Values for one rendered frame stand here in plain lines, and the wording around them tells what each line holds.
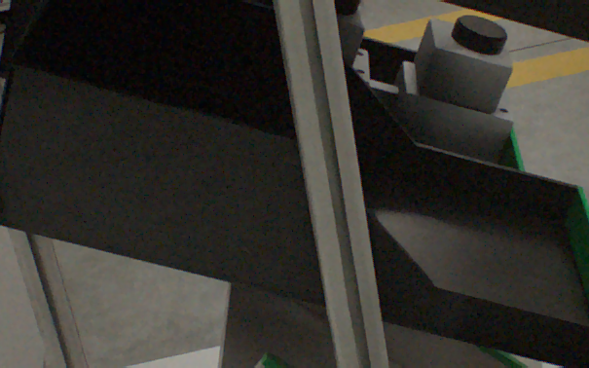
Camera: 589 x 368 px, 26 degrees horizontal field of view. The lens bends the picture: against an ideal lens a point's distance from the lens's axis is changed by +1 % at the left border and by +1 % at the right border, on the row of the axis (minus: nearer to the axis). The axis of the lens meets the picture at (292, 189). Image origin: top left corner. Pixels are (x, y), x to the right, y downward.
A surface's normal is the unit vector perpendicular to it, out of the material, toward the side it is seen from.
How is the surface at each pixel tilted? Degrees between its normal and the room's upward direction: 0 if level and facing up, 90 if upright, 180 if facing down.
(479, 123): 90
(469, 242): 25
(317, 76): 90
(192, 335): 0
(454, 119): 90
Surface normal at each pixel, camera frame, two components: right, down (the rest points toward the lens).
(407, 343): -0.03, 0.50
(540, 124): -0.15, -0.86
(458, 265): 0.28, -0.83
